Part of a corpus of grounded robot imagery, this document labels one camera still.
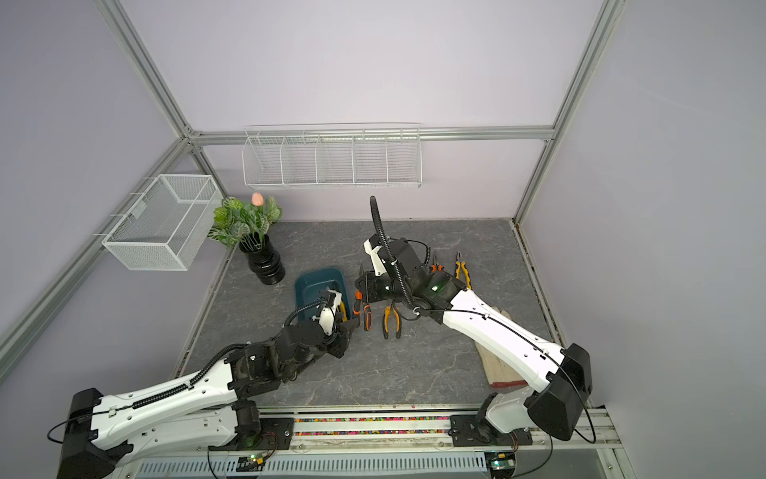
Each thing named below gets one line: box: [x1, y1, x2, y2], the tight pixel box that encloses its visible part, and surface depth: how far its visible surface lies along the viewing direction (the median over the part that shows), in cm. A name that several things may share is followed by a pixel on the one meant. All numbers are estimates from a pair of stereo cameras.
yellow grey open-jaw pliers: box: [383, 299, 402, 340], surface depth 93 cm
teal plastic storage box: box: [295, 267, 352, 323], surface depth 104 cm
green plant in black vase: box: [207, 192, 286, 286], surface depth 89 cm
